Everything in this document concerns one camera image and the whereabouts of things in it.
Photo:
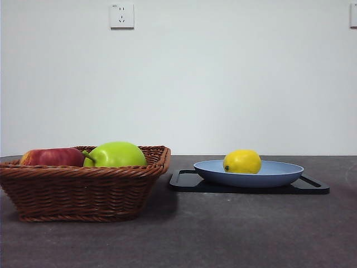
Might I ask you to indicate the yellow lemon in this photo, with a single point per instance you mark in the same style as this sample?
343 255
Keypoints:
242 162

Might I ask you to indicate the blue round plate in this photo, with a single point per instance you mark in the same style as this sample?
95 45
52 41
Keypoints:
251 180

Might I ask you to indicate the brown wicker basket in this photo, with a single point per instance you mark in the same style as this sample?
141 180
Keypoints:
78 192

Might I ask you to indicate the black flat tray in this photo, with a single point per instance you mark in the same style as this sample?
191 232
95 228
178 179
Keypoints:
184 185

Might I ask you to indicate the green apple with stem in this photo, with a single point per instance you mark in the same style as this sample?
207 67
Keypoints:
117 155

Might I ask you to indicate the red apple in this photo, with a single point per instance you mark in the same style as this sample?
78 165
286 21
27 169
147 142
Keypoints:
50 157

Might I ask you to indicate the white wall socket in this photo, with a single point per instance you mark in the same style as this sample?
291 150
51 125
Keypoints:
122 16
353 16

